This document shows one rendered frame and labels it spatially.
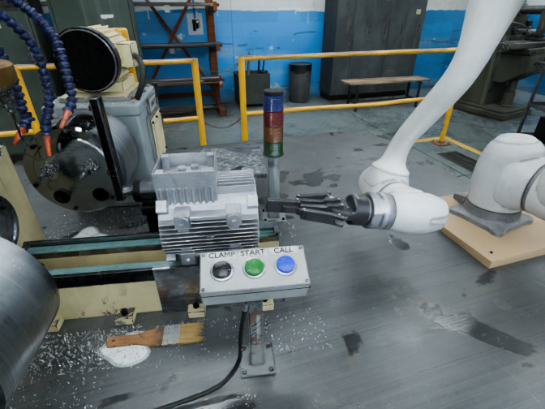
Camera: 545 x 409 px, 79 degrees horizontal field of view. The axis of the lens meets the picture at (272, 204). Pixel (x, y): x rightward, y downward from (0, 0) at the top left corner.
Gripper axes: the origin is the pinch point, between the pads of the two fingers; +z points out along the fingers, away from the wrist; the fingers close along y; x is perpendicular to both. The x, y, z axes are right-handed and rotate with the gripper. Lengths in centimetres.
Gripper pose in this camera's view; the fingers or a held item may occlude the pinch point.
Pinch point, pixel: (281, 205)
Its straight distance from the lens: 76.1
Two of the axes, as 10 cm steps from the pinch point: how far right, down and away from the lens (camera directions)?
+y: 1.3, 5.1, -8.5
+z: -9.8, -0.5, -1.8
